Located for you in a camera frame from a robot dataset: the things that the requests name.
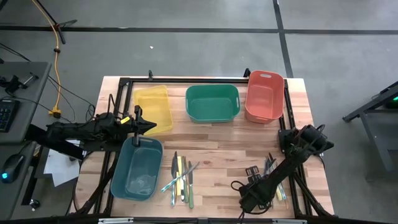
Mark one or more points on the green plastic bin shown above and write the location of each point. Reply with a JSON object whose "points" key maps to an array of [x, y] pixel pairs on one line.
{"points": [[211, 102]]}

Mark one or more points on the wooden chopstick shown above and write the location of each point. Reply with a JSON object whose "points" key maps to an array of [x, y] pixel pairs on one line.
{"points": [[286, 203]]}

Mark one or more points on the grey desk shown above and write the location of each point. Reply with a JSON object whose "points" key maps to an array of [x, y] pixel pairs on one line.
{"points": [[18, 199], [26, 121]]}

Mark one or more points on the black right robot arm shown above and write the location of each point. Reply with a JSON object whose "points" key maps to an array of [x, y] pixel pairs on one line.
{"points": [[289, 161]]}

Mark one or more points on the black stand frame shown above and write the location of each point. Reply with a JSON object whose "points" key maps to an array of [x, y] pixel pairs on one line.
{"points": [[53, 141]]}

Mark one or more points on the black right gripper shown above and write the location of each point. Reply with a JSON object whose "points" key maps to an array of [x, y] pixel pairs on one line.
{"points": [[253, 197]]}

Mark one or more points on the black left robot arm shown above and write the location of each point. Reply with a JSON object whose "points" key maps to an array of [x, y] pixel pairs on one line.
{"points": [[77, 129]]}

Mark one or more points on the black computer mouse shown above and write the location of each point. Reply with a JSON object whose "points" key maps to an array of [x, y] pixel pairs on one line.
{"points": [[12, 168]]}

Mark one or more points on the white paper sheet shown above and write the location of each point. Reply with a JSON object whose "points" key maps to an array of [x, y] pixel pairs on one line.
{"points": [[59, 168]]}

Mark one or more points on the silver metal bracket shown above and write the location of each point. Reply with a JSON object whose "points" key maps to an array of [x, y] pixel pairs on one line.
{"points": [[289, 221], [115, 220]]}

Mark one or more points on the blue plastic bin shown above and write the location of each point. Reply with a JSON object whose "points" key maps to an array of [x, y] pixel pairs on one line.
{"points": [[136, 174]]}

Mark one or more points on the grey metal table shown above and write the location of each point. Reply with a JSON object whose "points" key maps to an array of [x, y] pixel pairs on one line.
{"points": [[381, 133]]}

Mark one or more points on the black tripod stand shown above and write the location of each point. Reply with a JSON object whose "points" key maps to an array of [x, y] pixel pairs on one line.
{"points": [[61, 35]]}

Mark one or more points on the black keyboard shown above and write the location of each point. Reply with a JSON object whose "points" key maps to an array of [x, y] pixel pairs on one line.
{"points": [[7, 115]]}

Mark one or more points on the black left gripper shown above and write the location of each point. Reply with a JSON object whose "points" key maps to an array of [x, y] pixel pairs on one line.
{"points": [[137, 127]]}

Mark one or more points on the black desk device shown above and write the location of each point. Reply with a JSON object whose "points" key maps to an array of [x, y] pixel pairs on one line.
{"points": [[14, 84]]}

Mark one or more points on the black table clamp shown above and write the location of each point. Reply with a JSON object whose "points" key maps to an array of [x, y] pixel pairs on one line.
{"points": [[247, 73], [150, 75]]}

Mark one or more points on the orange plastic bin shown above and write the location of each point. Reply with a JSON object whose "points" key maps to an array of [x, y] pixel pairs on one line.
{"points": [[264, 99]]}

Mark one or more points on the yellow label tag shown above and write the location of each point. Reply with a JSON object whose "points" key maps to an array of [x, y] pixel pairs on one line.
{"points": [[125, 120]]}

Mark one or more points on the yellow plastic bin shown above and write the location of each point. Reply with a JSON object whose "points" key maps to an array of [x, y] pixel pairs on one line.
{"points": [[155, 102]]}

